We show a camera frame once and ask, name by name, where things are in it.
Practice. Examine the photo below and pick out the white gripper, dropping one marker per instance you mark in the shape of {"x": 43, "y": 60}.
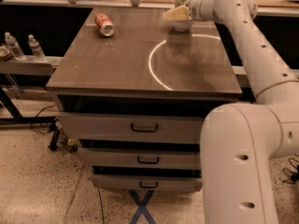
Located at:
{"x": 196, "y": 11}

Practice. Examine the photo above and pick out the bottom grey drawer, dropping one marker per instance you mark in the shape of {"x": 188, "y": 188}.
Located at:
{"x": 146, "y": 182}

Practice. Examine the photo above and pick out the small object on floor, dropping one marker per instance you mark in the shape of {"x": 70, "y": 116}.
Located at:
{"x": 60, "y": 138}

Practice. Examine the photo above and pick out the left clear water bottle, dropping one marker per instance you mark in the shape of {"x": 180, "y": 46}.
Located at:
{"x": 14, "y": 46}

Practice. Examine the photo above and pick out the clear water bottle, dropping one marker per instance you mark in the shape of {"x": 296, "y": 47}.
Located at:
{"x": 36, "y": 48}
{"x": 14, "y": 46}

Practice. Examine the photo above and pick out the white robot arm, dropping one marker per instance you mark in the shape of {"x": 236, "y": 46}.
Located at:
{"x": 237, "y": 141}

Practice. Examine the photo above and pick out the top grey drawer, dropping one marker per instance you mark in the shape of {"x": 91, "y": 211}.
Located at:
{"x": 148, "y": 129}

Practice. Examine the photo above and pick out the grey side shelf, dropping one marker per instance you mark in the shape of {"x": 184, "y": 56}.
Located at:
{"x": 30, "y": 66}

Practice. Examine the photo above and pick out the middle grey drawer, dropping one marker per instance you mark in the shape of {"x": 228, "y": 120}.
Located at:
{"x": 140, "y": 158}

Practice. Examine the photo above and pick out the right clear water bottle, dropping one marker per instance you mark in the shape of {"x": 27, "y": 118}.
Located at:
{"x": 36, "y": 48}

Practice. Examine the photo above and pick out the grey drawer cabinet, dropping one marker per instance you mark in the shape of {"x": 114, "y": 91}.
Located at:
{"x": 146, "y": 68}

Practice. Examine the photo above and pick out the red soda can lying down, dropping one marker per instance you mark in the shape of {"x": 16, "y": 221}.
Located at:
{"x": 104, "y": 24}

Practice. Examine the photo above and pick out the white ceramic bowl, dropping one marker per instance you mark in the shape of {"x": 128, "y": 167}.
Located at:
{"x": 182, "y": 26}

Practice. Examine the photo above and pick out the black power adapter with cable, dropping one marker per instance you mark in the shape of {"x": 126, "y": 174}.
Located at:
{"x": 292, "y": 176}

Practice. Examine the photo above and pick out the black table leg frame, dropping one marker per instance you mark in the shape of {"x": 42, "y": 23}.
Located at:
{"x": 16, "y": 117}

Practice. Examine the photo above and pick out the grey drawer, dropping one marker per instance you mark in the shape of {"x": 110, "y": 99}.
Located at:
{"x": 148, "y": 129}
{"x": 140, "y": 158}
{"x": 146, "y": 182}

